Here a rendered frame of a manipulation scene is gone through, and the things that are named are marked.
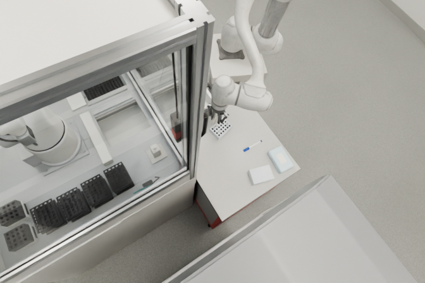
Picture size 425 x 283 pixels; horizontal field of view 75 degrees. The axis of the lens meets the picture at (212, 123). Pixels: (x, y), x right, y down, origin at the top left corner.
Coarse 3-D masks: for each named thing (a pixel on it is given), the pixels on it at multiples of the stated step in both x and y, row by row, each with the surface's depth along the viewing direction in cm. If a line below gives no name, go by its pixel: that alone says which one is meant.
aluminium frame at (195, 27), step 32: (192, 0) 50; (160, 32) 47; (192, 32) 48; (64, 64) 42; (96, 64) 42; (128, 64) 46; (192, 64) 58; (0, 96) 39; (32, 96) 39; (64, 96) 43; (192, 96) 68; (192, 128) 85; (192, 160) 114; (160, 192) 128; (96, 224) 115
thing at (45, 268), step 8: (184, 184) 143; (192, 184) 154; (176, 192) 147; (160, 200) 141; (144, 208) 137; (128, 216) 132; (136, 216) 140; (120, 224) 135; (104, 232) 131; (112, 232) 140; (88, 240) 128; (96, 240) 134; (80, 248) 130; (64, 256) 125; (72, 256) 134; (48, 264) 122; (56, 264) 129; (40, 272) 125; (24, 280) 121
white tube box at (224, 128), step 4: (220, 124) 173; (224, 124) 173; (228, 124) 173; (212, 128) 172; (216, 128) 172; (220, 128) 172; (224, 128) 172; (228, 128) 172; (212, 132) 170; (216, 132) 171; (220, 132) 171; (224, 132) 171; (216, 136) 170; (220, 136) 169
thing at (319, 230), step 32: (320, 192) 63; (256, 224) 68; (288, 224) 56; (320, 224) 58; (352, 224) 63; (224, 256) 51; (256, 256) 52; (288, 256) 53; (320, 256) 54; (352, 256) 56; (384, 256) 62
